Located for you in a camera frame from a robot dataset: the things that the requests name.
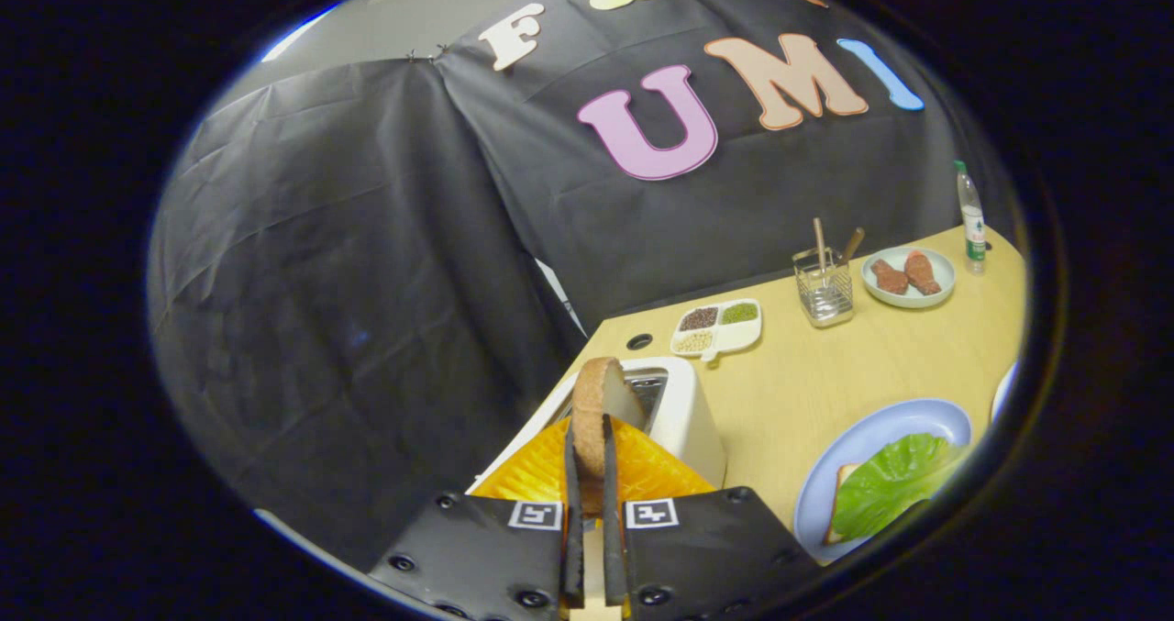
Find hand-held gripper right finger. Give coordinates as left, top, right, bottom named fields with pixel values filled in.
left=601, top=415, right=822, bottom=621

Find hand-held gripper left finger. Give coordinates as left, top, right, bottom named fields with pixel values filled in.
left=367, top=416, right=588, bottom=621

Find brown toast bread slice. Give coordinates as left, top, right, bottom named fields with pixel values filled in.
left=570, top=356, right=648, bottom=516

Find green lettuce leaf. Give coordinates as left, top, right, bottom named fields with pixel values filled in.
left=832, top=433, right=969, bottom=542

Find white toaster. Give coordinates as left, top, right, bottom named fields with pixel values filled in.
left=468, top=356, right=728, bottom=493

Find bread slice under lettuce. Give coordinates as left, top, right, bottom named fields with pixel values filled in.
left=823, top=462, right=863, bottom=547

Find white divided dish with beans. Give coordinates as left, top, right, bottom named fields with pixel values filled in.
left=670, top=298, right=763, bottom=365

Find blue plate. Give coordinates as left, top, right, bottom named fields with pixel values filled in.
left=793, top=398, right=973, bottom=564

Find black backdrop cloth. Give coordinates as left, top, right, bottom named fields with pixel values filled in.
left=147, top=0, right=1019, bottom=571

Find pale round plate with meat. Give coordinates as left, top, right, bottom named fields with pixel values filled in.
left=860, top=245, right=957, bottom=310

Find small red meat piece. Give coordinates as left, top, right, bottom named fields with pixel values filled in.
left=869, top=259, right=910, bottom=296

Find large red meat piece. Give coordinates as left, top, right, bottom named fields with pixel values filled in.
left=903, top=250, right=943, bottom=296

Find white plate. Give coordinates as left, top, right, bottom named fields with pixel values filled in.
left=990, top=360, right=1021, bottom=423

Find clear water bottle green cap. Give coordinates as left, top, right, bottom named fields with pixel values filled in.
left=953, top=160, right=988, bottom=276

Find wire utensil holder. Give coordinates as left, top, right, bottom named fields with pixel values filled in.
left=793, top=247, right=856, bottom=329

